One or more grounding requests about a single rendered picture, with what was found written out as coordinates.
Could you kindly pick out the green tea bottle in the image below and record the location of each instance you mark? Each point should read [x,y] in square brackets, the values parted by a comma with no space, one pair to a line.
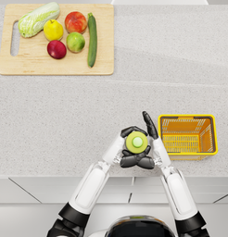
[136,142]

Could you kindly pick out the wooden cutting board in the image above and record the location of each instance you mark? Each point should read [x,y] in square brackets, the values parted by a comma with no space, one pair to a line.
[63,66]

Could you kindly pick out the dark round robot body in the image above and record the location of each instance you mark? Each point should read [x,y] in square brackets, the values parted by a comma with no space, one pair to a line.
[140,227]

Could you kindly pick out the yellow lemon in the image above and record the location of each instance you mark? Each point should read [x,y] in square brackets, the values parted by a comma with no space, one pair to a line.
[53,30]

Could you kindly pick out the green cucumber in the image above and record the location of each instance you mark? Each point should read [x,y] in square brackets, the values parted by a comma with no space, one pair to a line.
[92,40]

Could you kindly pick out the green apple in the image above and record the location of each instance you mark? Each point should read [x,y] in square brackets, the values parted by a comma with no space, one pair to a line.
[75,42]

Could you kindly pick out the white cabinet drawers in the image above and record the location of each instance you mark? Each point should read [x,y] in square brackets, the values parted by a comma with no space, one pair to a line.
[112,189]

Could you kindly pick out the napa cabbage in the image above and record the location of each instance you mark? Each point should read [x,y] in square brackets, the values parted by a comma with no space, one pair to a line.
[37,19]

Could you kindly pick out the dark red plum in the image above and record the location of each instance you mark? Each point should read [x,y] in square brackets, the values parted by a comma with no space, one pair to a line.
[56,49]

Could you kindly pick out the yellow slatted basket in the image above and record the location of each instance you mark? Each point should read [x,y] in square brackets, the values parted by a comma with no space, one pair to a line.
[187,142]

